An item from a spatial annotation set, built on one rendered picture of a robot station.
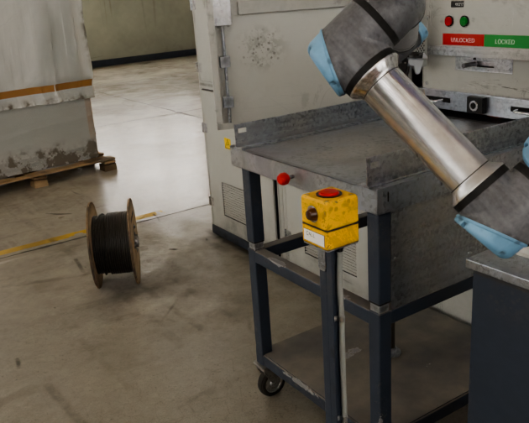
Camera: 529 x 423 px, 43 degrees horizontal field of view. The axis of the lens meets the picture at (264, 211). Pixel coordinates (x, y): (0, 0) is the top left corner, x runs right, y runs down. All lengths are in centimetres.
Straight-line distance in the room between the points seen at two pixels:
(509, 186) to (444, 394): 92
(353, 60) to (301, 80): 105
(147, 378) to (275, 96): 108
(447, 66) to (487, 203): 111
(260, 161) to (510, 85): 78
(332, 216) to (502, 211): 30
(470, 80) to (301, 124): 54
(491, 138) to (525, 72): 35
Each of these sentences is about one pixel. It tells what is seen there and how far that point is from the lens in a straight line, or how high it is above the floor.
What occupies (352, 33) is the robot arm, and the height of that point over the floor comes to 119.
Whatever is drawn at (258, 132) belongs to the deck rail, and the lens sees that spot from 196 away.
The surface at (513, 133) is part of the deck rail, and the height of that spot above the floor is 88.
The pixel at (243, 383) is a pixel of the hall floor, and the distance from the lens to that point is 236.
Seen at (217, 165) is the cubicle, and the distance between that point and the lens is 346.
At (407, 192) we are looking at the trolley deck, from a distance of 154.
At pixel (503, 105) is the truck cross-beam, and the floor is 90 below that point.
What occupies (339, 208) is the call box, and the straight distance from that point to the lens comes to 126.
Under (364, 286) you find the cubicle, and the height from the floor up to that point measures 13.
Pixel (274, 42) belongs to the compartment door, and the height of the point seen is 110.
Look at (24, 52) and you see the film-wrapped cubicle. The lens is 504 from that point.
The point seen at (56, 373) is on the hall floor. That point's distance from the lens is 260.
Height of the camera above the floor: 129
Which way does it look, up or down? 19 degrees down
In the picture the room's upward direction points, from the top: 4 degrees counter-clockwise
